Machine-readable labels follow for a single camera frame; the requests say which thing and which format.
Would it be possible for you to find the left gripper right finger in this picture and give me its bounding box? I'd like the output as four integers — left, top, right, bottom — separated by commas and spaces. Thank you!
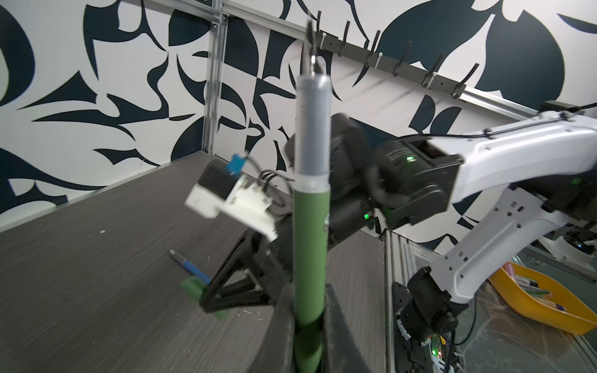
322, 284, 370, 372

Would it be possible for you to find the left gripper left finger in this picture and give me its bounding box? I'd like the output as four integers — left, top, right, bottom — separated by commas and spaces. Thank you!
248, 284, 295, 373

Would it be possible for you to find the yellow tray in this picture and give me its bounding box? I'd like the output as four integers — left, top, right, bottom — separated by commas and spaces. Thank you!
489, 262, 596, 335

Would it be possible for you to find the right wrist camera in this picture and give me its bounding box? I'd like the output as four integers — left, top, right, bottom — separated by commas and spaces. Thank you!
185, 159, 278, 242

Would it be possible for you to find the dark green pen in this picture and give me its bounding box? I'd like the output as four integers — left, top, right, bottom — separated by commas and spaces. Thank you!
293, 21, 331, 372

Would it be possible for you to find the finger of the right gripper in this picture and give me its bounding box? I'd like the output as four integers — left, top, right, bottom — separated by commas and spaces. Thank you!
200, 279, 280, 313

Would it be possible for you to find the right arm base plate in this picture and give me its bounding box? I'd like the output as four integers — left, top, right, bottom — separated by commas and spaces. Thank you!
391, 282, 436, 372

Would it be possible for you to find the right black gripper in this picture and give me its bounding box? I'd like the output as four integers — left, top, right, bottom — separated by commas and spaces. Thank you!
211, 113, 374, 290

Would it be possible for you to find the dark green pen cap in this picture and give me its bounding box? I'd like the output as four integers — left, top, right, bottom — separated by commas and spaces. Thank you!
180, 277, 229, 320

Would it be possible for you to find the blue pen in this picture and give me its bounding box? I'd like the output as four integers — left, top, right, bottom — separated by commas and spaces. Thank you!
169, 250, 211, 284

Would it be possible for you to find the wall hook rack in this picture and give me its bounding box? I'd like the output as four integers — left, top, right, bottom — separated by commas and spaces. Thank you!
306, 12, 480, 99

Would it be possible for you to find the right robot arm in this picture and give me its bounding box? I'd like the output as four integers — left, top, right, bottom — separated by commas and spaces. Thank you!
185, 102, 596, 343

